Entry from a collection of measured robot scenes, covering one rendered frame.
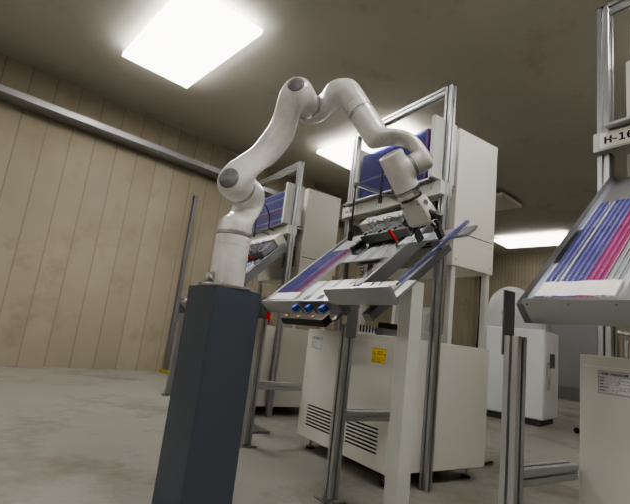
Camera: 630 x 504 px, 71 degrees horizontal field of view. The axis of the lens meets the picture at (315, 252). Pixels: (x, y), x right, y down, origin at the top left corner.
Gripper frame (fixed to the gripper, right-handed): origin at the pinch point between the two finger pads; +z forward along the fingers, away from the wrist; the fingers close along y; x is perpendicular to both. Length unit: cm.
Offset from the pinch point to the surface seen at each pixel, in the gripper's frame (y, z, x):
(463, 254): 39, 37, -56
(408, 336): 8.1, 25.9, 21.8
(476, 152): 39, -1, -99
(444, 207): 35, 10, -54
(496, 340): 180, 219, -209
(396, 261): 38.9, 15.8, -15.5
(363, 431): 54, 73, 33
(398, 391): 11, 40, 35
